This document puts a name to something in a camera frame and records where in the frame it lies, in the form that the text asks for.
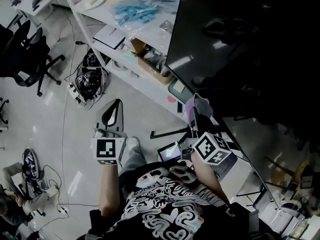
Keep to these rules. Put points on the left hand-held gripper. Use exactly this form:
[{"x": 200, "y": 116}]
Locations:
[{"x": 106, "y": 149}]

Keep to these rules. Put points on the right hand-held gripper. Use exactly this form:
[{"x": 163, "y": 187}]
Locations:
[{"x": 211, "y": 149}]

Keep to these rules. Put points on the grey cloth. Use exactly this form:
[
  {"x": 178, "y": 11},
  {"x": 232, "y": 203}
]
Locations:
[{"x": 202, "y": 104}]

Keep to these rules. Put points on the large black monitor screen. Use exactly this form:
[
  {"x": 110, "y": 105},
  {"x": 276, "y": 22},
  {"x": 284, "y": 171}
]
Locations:
[{"x": 237, "y": 34}]

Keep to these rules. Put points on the person's right forearm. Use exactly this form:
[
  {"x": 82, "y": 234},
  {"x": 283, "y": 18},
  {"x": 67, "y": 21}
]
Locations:
[{"x": 207, "y": 176}]

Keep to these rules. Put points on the person's left forearm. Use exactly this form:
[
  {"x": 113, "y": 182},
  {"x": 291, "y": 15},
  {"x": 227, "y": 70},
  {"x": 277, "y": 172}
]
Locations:
[{"x": 110, "y": 189}]

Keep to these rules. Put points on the small dark rectangular device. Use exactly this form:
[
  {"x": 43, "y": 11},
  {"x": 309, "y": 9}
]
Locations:
[{"x": 180, "y": 107}]

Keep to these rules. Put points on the green tray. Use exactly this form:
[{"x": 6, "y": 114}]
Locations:
[{"x": 185, "y": 95}]

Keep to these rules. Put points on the person's white shoe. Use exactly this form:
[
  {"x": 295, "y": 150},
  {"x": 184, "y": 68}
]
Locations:
[{"x": 133, "y": 142}]

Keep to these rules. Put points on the pink round disc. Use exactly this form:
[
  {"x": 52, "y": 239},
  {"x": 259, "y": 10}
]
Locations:
[{"x": 171, "y": 99}]

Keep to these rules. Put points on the pale sticky note pad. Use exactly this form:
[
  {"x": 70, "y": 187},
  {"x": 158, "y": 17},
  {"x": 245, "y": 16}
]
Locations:
[{"x": 178, "y": 86}]

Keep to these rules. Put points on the small black display device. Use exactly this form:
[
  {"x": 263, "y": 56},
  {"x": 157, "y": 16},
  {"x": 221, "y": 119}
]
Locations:
[{"x": 170, "y": 152}]

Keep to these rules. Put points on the white power strip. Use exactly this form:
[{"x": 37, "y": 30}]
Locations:
[
  {"x": 62, "y": 208},
  {"x": 73, "y": 92}
]

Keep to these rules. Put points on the person's grey jeans leg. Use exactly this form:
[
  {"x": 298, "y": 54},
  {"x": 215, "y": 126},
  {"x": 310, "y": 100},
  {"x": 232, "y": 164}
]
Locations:
[{"x": 135, "y": 161}]

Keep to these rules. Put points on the brown cardboard box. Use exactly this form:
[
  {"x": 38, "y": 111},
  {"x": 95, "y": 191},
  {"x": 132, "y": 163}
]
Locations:
[{"x": 152, "y": 71}]

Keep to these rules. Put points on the white flat notebook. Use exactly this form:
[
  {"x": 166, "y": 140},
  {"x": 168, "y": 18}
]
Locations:
[{"x": 108, "y": 36}]

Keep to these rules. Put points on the person's black patterned shirt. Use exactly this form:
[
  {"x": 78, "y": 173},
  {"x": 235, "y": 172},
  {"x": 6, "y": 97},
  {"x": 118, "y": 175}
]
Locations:
[{"x": 170, "y": 204}]

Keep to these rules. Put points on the black office chair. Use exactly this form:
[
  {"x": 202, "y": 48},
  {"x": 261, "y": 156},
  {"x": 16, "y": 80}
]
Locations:
[
  {"x": 27, "y": 66},
  {"x": 3, "y": 111}
]

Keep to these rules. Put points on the bag of blue items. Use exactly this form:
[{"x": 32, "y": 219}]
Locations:
[{"x": 135, "y": 14}]

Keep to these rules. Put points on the white round plate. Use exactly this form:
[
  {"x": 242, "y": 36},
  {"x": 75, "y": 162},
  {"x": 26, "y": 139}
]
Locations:
[{"x": 91, "y": 2}]

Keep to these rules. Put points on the white desk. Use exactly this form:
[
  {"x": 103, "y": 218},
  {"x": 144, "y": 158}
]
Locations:
[{"x": 32, "y": 1}]

